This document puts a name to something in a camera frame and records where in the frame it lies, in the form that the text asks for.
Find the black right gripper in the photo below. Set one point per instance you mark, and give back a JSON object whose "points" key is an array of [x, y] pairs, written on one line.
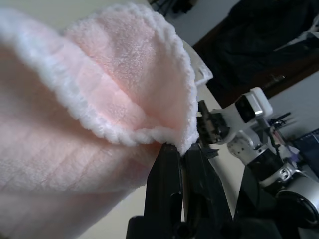
{"points": [[214, 127]]}

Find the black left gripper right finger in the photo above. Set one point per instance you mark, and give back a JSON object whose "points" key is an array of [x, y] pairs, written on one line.
{"points": [[204, 189]]}

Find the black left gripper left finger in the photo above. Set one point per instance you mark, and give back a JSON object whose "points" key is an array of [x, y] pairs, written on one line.
{"points": [[164, 184]]}

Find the pink towel with white trim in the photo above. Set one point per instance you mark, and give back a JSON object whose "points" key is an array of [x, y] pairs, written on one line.
{"points": [[74, 124]]}

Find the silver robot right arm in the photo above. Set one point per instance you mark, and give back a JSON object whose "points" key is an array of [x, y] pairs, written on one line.
{"points": [[299, 189]]}

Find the light blue folded towel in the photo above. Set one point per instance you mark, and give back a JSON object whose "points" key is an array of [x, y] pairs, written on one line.
{"points": [[203, 73]]}

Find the blue box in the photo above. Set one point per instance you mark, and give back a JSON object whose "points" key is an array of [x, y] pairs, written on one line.
{"points": [[309, 147]]}

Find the black jacket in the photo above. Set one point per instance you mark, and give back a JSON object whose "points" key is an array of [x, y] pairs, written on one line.
{"points": [[261, 37]]}

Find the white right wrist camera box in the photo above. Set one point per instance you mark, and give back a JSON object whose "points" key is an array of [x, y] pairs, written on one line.
{"points": [[259, 104]]}

